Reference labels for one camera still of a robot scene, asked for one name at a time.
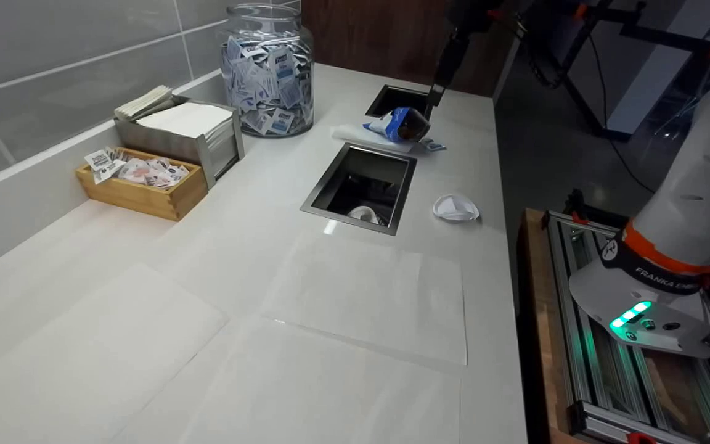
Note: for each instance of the blue snack packet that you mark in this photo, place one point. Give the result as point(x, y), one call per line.
point(399, 124)

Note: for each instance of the white orange robot arm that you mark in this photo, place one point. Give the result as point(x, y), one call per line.
point(649, 282)

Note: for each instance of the near steel garbage chute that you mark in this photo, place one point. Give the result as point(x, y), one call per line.
point(363, 189)

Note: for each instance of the steel garbage chute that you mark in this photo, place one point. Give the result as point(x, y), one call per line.
point(363, 189)
point(397, 97)

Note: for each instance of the far steel garbage chute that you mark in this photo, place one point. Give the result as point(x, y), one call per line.
point(397, 97)

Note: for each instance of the white plastic lid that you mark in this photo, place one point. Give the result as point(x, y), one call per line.
point(457, 208)

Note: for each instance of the glass jar of sachets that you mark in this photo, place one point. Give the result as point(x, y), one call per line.
point(267, 67)

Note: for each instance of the wooden tray of sachets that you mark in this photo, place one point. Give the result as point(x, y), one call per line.
point(140, 180)

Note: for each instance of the aluminium frame robot mount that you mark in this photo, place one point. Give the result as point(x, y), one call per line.
point(600, 381)

